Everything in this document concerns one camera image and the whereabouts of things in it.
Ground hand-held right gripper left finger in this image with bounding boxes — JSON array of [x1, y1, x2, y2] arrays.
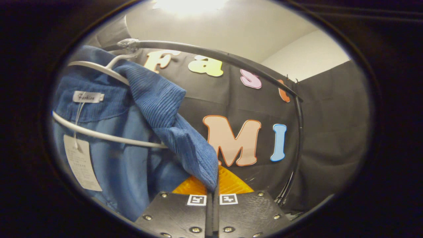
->
[[135, 175, 212, 238]]

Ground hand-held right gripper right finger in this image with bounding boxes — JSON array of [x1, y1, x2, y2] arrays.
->
[[213, 165, 293, 238]]

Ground blue corduroy shirt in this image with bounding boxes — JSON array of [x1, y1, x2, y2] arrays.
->
[[51, 45, 219, 222]]

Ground white plastic clothes hanger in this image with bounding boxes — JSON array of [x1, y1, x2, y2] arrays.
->
[[52, 39, 169, 149]]

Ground black clothes rack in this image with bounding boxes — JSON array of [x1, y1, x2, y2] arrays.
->
[[102, 39, 304, 207]]

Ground black backdrop cloth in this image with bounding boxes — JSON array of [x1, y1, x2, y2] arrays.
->
[[89, 17, 372, 214]]

